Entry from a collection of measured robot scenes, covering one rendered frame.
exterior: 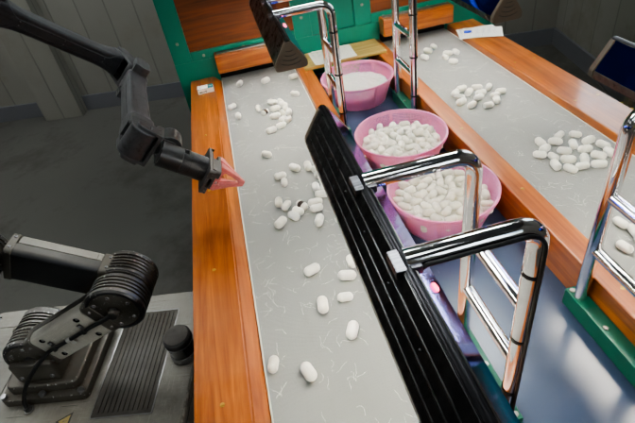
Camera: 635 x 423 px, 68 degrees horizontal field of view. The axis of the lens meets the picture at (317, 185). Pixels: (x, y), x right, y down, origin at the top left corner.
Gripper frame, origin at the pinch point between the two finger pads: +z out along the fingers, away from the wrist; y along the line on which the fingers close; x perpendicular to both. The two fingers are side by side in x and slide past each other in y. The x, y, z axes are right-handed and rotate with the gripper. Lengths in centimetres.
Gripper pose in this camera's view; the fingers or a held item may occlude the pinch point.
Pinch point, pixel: (240, 182)
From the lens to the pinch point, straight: 111.6
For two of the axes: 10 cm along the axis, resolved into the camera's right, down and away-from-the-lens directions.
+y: -2.1, -5.6, 8.0
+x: -5.1, 7.6, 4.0
